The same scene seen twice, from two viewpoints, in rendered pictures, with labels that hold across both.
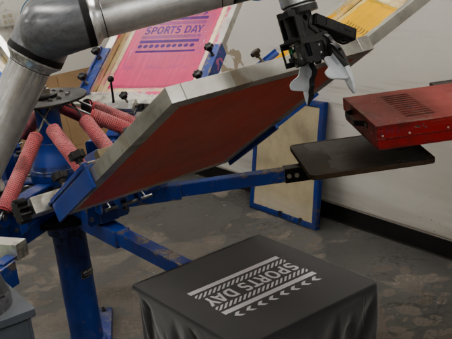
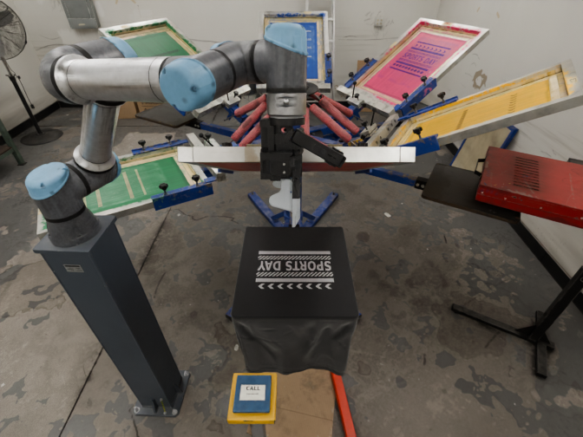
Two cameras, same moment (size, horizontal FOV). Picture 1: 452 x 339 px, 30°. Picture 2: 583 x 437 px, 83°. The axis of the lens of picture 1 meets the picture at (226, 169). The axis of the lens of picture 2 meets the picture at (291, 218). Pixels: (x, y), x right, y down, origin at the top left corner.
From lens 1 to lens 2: 135 cm
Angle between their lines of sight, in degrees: 37
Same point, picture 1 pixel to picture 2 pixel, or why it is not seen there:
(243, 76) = (256, 154)
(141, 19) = (97, 94)
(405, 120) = (507, 189)
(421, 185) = not seen: hidden behind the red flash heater
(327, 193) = not seen: hidden behind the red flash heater
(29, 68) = not seen: hidden behind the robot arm
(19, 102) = (90, 121)
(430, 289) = (505, 268)
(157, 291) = (250, 239)
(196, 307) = (251, 264)
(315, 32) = (291, 148)
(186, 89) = (196, 153)
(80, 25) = (50, 85)
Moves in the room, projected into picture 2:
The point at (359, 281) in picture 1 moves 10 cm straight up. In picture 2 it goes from (348, 308) to (351, 289)
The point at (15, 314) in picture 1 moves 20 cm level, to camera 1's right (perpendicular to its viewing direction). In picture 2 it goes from (77, 251) to (114, 278)
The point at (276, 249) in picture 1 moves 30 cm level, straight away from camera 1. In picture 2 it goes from (336, 245) to (368, 212)
